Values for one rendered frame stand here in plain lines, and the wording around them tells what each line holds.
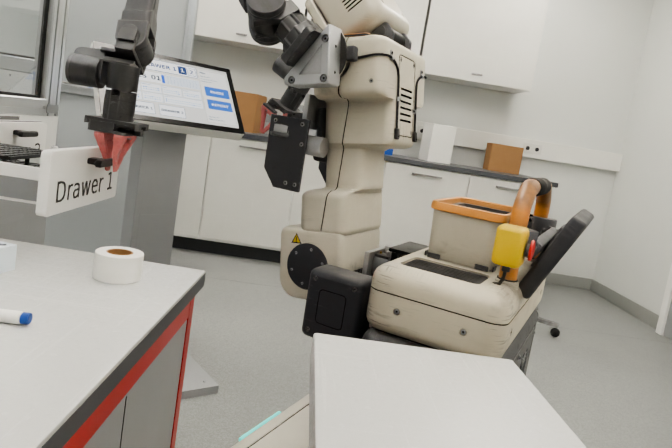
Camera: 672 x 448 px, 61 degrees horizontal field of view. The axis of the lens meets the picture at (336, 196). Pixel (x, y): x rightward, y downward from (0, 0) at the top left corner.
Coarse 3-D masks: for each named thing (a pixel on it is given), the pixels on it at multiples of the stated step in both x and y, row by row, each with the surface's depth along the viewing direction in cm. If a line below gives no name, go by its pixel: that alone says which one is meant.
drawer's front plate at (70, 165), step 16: (48, 160) 92; (64, 160) 96; (80, 160) 102; (48, 176) 92; (64, 176) 97; (80, 176) 103; (96, 176) 110; (112, 176) 118; (48, 192) 93; (80, 192) 104; (96, 192) 111; (112, 192) 120; (48, 208) 93; (64, 208) 99
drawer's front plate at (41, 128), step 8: (0, 128) 131; (8, 128) 134; (16, 128) 137; (24, 128) 141; (32, 128) 144; (40, 128) 148; (0, 136) 131; (8, 136) 134; (16, 136) 138; (40, 136) 149; (16, 144) 138; (24, 144) 142; (32, 144) 145; (40, 144) 149
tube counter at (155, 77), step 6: (150, 72) 201; (156, 78) 201; (162, 78) 202; (168, 78) 204; (174, 78) 206; (180, 78) 207; (168, 84) 203; (174, 84) 204; (180, 84) 206; (186, 84) 208; (192, 84) 209; (198, 84) 211
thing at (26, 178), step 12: (0, 168) 94; (12, 168) 94; (24, 168) 94; (36, 168) 94; (0, 180) 94; (12, 180) 94; (24, 180) 94; (36, 180) 94; (0, 192) 94; (12, 192) 94; (24, 192) 94; (36, 192) 94
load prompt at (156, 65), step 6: (156, 60) 205; (150, 66) 202; (156, 66) 204; (162, 66) 205; (168, 66) 207; (174, 66) 209; (180, 66) 210; (186, 66) 212; (168, 72) 206; (174, 72) 207; (180, 72) 209; (186, 72) 211; (192, 72) 212
